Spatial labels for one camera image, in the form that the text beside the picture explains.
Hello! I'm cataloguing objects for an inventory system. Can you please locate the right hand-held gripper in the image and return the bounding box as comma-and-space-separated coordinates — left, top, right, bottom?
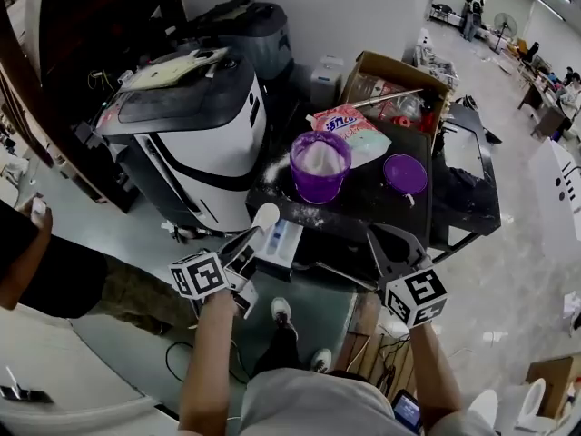
366, 223, 448, 329

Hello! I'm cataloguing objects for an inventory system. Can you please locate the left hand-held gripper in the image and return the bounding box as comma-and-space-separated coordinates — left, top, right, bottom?
168, 227, 264, 320

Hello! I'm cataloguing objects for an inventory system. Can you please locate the white detergent drawer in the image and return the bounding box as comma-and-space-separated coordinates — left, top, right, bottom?
253, 218, 304, 282

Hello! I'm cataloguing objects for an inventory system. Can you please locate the white plastic spoon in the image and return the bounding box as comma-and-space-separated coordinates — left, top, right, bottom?
251, 202, 281, 244

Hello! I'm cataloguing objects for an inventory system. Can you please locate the person's left forearm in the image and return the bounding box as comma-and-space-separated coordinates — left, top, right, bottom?
178, 288, 241, 436

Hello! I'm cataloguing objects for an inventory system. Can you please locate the person's right forearm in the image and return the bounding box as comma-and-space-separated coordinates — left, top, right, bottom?
408, 320, 464, 426

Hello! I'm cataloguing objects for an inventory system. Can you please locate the pink detergent refill bag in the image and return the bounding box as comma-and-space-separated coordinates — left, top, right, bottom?
306, 102, 392, 170

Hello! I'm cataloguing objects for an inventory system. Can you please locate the person's left shoe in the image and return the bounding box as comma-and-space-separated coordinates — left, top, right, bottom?
271, 296, 299, 340

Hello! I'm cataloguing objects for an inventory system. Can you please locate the person's shoe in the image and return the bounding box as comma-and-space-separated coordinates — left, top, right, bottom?
310, 347, 333, 374
271, 296, 299, 340

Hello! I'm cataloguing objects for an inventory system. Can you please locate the purple bucket lid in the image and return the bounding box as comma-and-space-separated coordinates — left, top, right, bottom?
382, 153, 428, 197

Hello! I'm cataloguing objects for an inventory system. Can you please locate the purple plastic bucket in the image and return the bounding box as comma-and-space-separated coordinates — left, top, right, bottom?
289, 130, 353, 205

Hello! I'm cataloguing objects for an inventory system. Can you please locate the wooden pallet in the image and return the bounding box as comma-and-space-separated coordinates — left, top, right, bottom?
335, 292, 419, 400

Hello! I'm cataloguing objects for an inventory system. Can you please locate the white and black robot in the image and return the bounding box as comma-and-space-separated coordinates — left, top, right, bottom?
97, 50, 270, 233

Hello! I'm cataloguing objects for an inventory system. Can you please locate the person's left leg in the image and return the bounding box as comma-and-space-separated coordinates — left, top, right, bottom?
253, 320, 301, 381

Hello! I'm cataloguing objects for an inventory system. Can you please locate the person's right shoe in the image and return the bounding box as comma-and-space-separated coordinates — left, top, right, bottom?
310, 347, 333, 374

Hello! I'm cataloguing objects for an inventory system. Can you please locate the black smartphone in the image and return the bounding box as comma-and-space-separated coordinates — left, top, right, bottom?
390, 389, 424, 436

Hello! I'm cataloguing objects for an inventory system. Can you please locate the metal rod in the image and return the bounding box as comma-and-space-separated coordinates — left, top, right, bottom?
349, 87, 426, 108

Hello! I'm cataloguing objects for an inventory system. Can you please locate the white panel with black marks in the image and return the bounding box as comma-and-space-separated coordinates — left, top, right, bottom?
533, 136, 581, 267

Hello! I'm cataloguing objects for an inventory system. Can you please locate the person's grey shirt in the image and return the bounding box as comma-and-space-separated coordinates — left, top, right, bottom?
238, 368, 403, 436

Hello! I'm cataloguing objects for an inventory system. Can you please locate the white toilet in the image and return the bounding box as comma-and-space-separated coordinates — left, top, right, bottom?
517, 377, 548, 431
467, 388, 500, 427

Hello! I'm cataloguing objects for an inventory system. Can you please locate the small white appliance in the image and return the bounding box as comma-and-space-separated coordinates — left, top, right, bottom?
310, 54, 345, 104

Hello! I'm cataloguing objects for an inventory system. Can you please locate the cream plastic cover panel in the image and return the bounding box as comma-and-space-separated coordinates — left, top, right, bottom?
120, 46, 231, 93

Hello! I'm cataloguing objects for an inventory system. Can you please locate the open cardboard box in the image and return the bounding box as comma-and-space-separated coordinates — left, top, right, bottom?
340, 50, 453, 138

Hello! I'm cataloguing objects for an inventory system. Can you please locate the brown cardboard carton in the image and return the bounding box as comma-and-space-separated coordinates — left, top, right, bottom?
526, 356, 581, 420

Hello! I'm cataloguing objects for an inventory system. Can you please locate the brown wooden desk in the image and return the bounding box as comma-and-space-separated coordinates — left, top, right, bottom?
517, 79, 569, 141

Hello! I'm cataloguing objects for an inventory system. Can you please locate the black standing fan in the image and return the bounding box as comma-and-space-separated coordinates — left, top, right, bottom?
492, 11, 519, 56

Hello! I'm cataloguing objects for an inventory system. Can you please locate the black frame stand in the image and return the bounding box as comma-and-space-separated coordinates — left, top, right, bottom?
430, 102, 503, 252

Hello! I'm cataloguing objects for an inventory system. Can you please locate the black floor cable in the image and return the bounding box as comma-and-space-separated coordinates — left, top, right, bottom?
165, 341, 251, 383

